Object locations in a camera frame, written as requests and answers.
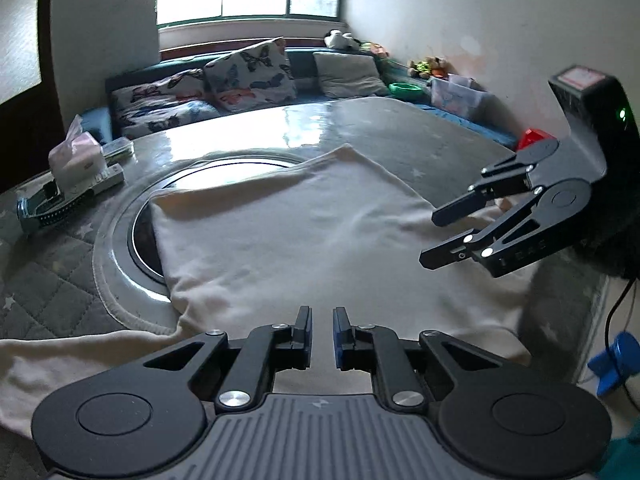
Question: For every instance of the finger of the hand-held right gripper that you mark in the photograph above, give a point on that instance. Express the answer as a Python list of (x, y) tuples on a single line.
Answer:
[(450, 212), (440, 256)]

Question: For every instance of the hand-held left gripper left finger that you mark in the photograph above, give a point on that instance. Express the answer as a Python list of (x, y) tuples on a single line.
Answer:
[(306, 332)]

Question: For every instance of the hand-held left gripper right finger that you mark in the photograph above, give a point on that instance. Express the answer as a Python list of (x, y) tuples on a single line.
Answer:
[(340, 332)]

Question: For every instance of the cream cloth garment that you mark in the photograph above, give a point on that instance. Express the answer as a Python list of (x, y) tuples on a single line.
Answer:
[(300, 240)]

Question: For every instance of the red plastic object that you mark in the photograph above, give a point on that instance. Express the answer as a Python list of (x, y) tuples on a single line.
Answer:
[(535, 139)]

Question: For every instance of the clear plastic storage box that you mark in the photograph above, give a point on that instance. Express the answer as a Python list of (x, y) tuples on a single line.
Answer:
[(457, 97)]

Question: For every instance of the green bowl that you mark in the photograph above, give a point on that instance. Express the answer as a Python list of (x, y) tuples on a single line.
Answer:
[(405, 91)]

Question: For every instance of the colourful stuffed toys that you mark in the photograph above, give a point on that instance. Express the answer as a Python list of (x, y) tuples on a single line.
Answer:
[(430, 66)]

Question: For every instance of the grey pillow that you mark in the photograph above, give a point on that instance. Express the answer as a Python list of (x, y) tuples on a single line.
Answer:
[(350, 75)]

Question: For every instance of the white black stuffed toy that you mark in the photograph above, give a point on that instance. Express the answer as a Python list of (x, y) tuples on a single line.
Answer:
[(341, 40)]

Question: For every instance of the blue plastic clip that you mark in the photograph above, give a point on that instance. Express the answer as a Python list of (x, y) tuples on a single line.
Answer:
[(615, 365)]

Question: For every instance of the blue sofa bench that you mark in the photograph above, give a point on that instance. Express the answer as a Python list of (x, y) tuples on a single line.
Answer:
[(302, 67)]

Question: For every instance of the square butterfly print pillow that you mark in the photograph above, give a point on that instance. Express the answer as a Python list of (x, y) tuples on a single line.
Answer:
[(250, 77)]

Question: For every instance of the white remote control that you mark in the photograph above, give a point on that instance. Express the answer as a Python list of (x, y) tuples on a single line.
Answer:
[(107, 177)]

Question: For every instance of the teal cloth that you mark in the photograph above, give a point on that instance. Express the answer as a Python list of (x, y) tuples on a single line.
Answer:
[(622, 455)]

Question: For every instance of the long butterfly print pillow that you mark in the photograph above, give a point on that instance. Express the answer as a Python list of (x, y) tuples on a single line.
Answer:
[(160, 102)]

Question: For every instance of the pink tissue pack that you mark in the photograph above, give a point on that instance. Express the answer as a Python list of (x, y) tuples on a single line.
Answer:
[(75, 160)]

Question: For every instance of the dark door with frosted glass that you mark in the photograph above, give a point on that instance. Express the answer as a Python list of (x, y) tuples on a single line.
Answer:
[(20, 35)]

